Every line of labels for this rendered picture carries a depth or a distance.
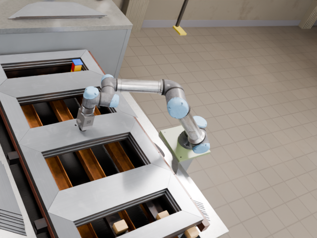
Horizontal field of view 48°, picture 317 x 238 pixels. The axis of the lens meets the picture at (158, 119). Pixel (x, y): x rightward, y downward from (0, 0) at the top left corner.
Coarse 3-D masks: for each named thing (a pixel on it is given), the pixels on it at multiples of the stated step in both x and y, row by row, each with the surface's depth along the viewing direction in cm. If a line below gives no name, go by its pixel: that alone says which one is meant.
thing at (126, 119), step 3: (120, 114) 231; (123, 114) 232; (123, 117) 230; (126, 117) 231; (129, 117) 232; (123, 120) 228; (126, 120) 229; (129, 120) 230; (126, 123) 227; (129, 123) 228; (132, 123) 228; (126, 126) 225; (129, 126) 226; (132, 126) 226; (129, 129) 224
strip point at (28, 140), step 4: (28, 132) 198; (24, 136) 195; (28, 136) 196; (32, 136) 196; (20, 140) 192; (24, 140) 193; (28, 140) 194; (32, 140) 194; (24, 144) 191; (28, 144) 192; (32, 144) 192; (36, 144) 193; (32, 148) 191; (36, 148) 191
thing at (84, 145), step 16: (0, 64) 232; (16, 64) 238; (32, 64) 244; (48, 64) 251; (64, 64) 258; (32, 96) 220; (48, 96) 226; (64, 96) 233; (112, 112) 235; (16, 144) 195; (80, 144) 205; (96, 144) 211; (144, 160) 213; (32, 176) 179; (160, 192) 198; (112, 208) 181; (128, 208) 188; (176, 208) 194; (80, 224) 171; (192, 224) 188
